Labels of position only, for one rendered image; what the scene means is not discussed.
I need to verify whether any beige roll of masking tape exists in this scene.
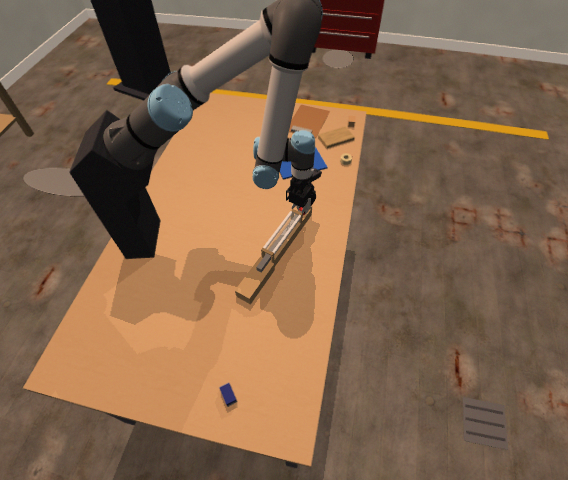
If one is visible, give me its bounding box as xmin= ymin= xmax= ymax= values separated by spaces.
xmin=340 ymin=153 xmax=352 ymax=165

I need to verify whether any tan wooden board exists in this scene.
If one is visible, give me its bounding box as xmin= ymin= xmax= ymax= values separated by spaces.
xmin=318 ymin=127 xmax=355 ymax=148

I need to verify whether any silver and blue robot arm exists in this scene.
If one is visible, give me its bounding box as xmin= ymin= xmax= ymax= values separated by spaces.
xmin=103 ymin=0 xmax=323 ymax=189

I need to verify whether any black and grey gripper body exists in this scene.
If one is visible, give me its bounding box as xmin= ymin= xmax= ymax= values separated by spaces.
xmin=286 ymin=175 xmax=314 ymax=208

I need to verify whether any brown clipboard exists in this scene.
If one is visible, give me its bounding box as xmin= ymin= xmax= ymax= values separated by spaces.
xmin=289 ymin=105 xmax=328 ymax=138

